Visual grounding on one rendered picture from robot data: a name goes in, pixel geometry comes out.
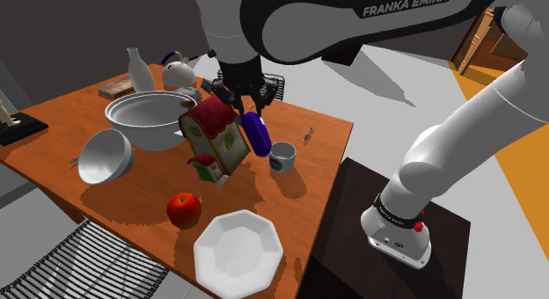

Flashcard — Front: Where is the brown wooden table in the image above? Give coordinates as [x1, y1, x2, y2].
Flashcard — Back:
[0, 62, 355, 299]

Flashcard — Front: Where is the toy house with red roof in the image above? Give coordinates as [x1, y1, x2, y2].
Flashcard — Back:
[178, 95, 252, 176]

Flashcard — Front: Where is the small colourful toy house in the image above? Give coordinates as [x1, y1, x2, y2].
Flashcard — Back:
[188, 152, 230, 191]

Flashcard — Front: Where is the small white bowl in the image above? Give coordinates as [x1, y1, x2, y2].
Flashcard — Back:
[77, 128, 135, 186]

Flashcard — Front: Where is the red apple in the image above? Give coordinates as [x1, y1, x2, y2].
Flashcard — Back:
[165, 192, 203, 230]

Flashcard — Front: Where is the black wire basket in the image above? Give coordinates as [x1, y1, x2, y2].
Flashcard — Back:
[216, 70, 287, 103]

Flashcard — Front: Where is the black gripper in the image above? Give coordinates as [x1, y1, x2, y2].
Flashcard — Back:
[210, 57, 278, 118]

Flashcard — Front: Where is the black wire rack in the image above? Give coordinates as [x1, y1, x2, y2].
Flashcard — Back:
[0, 219, 171, 299]

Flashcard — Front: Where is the white teapot with blue handle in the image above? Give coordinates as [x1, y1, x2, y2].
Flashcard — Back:
[160, 50, 198, 90]

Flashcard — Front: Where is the dark robot stand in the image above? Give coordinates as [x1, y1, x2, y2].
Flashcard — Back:
[296, 157, 472, 299]

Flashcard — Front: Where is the brown book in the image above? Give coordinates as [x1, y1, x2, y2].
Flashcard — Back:
[97, 77, 136, 99]

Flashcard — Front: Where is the white mug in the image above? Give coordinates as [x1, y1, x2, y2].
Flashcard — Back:
[267, 141, 298, 175]

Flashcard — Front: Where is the white vase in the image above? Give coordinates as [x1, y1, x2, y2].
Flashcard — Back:
[127, 47, 157, 94]

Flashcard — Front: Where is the white octagonal plate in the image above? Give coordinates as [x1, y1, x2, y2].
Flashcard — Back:
[193, 208, 285, 299]

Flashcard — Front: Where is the pale figure on black base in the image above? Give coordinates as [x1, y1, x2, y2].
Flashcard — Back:
[0, 98, 49, 148]

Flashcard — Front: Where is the small colourful box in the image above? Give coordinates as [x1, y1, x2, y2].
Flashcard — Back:
[172, 86, 203, 106]

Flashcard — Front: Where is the large white bowl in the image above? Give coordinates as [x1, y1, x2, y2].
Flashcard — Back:
[104, 91, 199, 152]

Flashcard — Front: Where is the brown wooden cabinet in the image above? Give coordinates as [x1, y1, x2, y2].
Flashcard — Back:
[449, 6, 530, 77]

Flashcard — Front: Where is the blue capsule-shaped object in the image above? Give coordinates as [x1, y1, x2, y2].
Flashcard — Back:
[239, 111, 273, 158]

